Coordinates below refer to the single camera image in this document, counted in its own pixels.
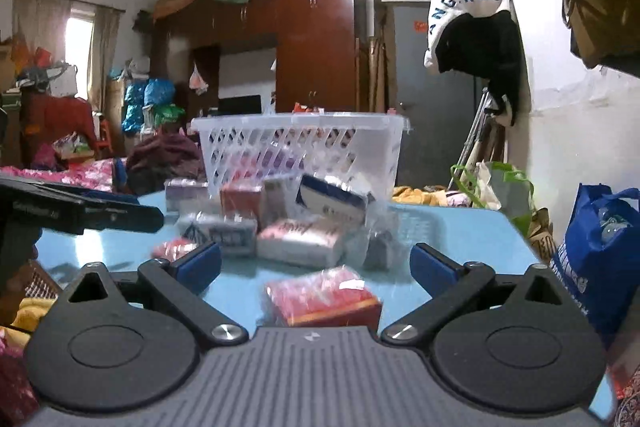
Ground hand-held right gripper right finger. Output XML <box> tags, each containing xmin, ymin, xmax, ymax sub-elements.
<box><xmin>381</xmin><ymin>243</ymin><xmax>576</xmax><ymax>349</ymax></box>

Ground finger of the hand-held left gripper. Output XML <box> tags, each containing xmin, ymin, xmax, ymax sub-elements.
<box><xmin>35</xmin><ymin>183</ymin><xmax>141</xmax><ymax>206</ymax></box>
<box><xmin>82</xmin><ymin>205</ymin><xmax>166</xmax><ymax>234</ymax></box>

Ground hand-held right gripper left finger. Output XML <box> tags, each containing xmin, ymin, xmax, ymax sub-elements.
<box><xmin>62</xmin><ymin>242</ymin><xmax>249</xmax><ymax>349</ymax></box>

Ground white black box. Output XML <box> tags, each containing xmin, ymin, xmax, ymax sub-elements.
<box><xmin>179</xmin><ymin>213</ymin><xmax>259</xmax><ymax>256</ymax></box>

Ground dark item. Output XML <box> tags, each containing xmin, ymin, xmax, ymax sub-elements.
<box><xmin>350</xmin><ymin>227</ymin><xmax>402</xmax><ymax>271</ymax></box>

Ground small purple box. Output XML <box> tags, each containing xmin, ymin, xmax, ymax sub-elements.
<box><xmin>165</xmin><ymin>179</ymin><xmax>209</xmax><ymax>214</ymax></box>

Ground small red box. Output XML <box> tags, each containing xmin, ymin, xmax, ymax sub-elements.
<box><xmin>220</xmin><ymin>184</ymin><xmax>264</xmax><ymax>229</ymax></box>

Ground white pink box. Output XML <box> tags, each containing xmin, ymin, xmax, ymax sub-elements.
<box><xmin>257</xmin><ymin>217</ymin><xmax>347</xmax><ymax>269</ymax></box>

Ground red brown box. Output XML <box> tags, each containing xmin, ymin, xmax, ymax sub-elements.
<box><xmin>264</xmin><ymin>266</ymin><xmax>384</xmax><ymax>329</ymax></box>

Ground blue and white box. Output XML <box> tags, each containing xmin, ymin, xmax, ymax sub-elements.
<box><xmin>295</xmin><ymin>174</ymin><xmax>369</xmax><ymax>226</ymax></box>

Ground white plastic basket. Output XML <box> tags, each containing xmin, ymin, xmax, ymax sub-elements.
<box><xmin>191</xmin><ymin>112</ymin><xmax>412</xmax><ymax>198</ymax></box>

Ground pink floral blanket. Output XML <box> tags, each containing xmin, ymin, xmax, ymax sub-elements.
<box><xmin>0</xmin><ymin>158</ymin><xmax>127</xmax><ymax>188</ymax></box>

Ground checkered cloth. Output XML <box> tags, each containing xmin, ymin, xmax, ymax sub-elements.
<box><xmin>20</xmin><ymin>257</ymin><xmax>67</xmax><ymax>304</ymax></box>

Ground yellow blanket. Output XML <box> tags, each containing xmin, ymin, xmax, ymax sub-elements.
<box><xmin>392</xmin><ymin>187</ymin><xmax>451</xmax><ymax>208</ymax></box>

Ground dark red clothes pile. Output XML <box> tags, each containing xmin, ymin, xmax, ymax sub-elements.
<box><xmin>125</xmin><ymin>133</ymin><xmax>207</xmax><ymax>196</ymax></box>

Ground red cloth covered furniture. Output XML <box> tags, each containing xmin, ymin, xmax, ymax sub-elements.
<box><xmin>22</xmin><ymin>92</ymin><xmax>99</xmax><ymax>158</ymax></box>

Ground blue plastic bag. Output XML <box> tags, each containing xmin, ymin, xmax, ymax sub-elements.
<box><xmin>122</xmin><ymin>84</ymin><xmax>147</xmax><ymax>135</ymax></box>
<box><xmin>144</xmin><ymin>78</ymin><xmax>176</xmax><ymax>106</ymax></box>

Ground green white shopping bag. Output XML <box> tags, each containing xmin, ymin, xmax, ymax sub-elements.
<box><xmin>450</xmin><ymin>162</ymin><xmax>536</xmax><ymax>236</ymax></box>

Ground brown paper bag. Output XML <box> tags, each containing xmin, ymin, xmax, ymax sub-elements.
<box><xmin>527</xmin><ymin>207</ymin><xmax>557</xmax><ymax>259</ymax></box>

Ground patterned curtain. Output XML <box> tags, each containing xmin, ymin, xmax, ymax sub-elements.
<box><xmin>89</xmin><ymin>4</ymin><xmax>121</xmax><ymax>112</ymax></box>

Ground metal crutches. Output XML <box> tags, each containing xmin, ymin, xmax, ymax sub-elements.
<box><xmin>457</xmin><ymin>89</ymin><xmax>495</xmax><ymax>181</ymax></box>

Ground grey door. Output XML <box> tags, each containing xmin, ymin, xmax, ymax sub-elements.
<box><xmin>392</xmin><ymin>2</ymin><xmax>489</xmax><ymax>188</ymax></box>

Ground white orange plastic bag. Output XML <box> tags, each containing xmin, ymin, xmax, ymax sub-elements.
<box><xmin>188</xmin><ymin>63</ymin><xmax>209</xmax><ymax>96</ymax></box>

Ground black television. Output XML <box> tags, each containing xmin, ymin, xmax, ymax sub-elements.
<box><xmin>217</xmin><ymin>95</ymin><xmax>263</xmax><ymax>117</ymax></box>

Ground blue tote bag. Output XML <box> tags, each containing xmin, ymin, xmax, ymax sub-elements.
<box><xmin>550</xmin><ymin>183</ymin><xmax>640</xmax><ymax>349</ymax></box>

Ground water bottle in tote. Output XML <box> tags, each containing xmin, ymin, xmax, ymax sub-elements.
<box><xmin>597</xmin><ymin>207</ymin><xmax>632</xmax><ymax>244</ymax></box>

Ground black hanging garment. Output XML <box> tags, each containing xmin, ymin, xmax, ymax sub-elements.
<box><xmin>435</xmin><ymin>9</ymin><xmax>523</xmax><ymax>126</ymax></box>

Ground brown wooden wardrobe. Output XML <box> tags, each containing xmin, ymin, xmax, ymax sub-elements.
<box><xmin>150</xmin><ymin>0</ymin><xmax>369</xmax><ymax>118</ymax></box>

